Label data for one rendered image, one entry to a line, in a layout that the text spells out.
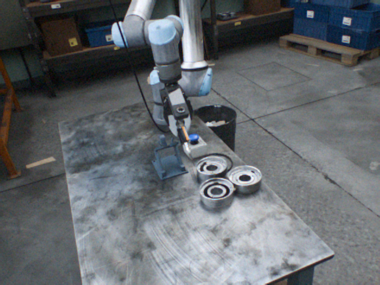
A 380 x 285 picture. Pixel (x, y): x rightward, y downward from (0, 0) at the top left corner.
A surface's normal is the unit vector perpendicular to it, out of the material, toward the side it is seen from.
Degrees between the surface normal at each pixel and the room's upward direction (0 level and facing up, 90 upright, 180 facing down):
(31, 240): 0
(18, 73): 90
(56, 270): 0
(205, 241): 0
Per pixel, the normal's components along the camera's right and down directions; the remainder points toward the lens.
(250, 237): -0.10, -0.84
